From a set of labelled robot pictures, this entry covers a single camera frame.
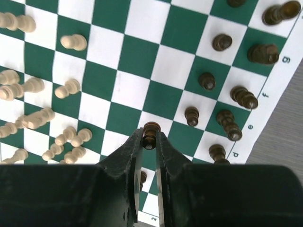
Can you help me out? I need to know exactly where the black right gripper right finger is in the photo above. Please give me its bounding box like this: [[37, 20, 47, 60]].
[[156, 132, 303, 227]]

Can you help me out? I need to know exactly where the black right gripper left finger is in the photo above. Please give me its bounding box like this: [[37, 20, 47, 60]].
[[0, 129, 143, 227]]

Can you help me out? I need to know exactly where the dark pawn chess piece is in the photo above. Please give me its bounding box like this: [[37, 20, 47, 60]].
[[143, 122, 161, 150]]

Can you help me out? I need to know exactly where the green white chess mat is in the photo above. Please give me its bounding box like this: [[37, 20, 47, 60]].
[[0, 0, 303, 227]]

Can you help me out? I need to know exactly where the light pawn chess piece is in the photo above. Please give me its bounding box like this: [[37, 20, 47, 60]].
[[60, 34, 87, 51]]

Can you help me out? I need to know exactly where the dark knight chess piece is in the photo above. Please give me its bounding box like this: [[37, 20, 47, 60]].
[[247, 44, 279, 65]]

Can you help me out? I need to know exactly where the dark rook chess piece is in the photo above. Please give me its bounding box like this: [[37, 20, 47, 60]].
[[262, 0, 301, 26]]

